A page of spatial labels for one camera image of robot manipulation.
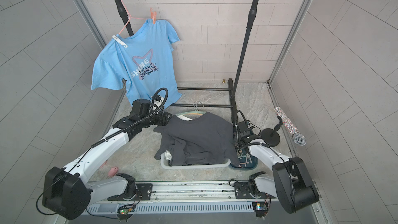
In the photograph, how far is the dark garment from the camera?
28.4 inches

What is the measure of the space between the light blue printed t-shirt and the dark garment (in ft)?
0.84

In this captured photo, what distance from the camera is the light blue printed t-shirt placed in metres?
0.66
